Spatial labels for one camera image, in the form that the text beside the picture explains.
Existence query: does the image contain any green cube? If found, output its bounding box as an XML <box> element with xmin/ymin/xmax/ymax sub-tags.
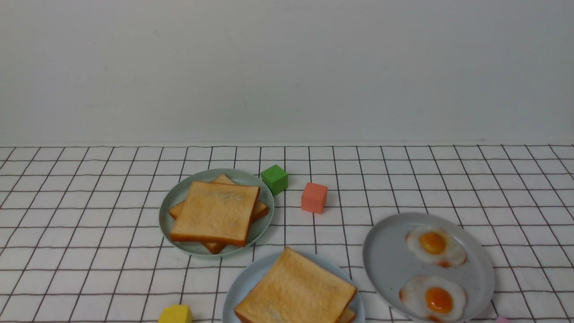
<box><xmin>261</xmin><ymin>164</ymin><xmax>289</xmax><ymax>196</ymax></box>

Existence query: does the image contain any grey plate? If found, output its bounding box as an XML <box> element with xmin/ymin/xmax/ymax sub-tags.
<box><xmin>362</xmin><ymin>213</ymin><xmax>496</xmax><ymax>323</ymax></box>

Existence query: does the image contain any front fried egg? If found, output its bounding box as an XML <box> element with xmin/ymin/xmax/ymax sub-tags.
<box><xmin>399</xmin><ymin>275</ymin><xmax>467</xmax><ymax>323</ymax></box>

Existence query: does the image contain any back fried egg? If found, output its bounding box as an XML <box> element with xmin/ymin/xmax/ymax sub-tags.
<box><xmin>404</xmin><ymin>226</ymin><xmax>467</xmax><ymax>268</ymax></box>

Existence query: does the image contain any fried egg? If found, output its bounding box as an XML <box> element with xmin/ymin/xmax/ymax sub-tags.
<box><xmin>404</xmin><ymin>226</ymin><xmax>467</xmax><ymax>268</ymax></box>
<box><xmin>399</xmin><ymin>275</ymin><xmax>467</xmax><ymax>323</ymax></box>

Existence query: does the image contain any orange cube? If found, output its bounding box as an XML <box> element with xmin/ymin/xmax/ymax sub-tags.
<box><xmin>301</xmin><ymin>182</ymin><xmax>328</xmax><ymax>214</ymax></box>

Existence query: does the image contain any yellow cube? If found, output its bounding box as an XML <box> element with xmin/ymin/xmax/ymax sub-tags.
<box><xmin>158</xmin><ymin>304</ymin><xmax>193</xmax><ymax>323</ymax></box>

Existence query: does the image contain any light blue plate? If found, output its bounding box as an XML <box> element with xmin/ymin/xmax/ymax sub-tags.
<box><xmin>222</xmin><ymin>251</ymin><xmax>355</xmax><ymax>323</ymax></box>

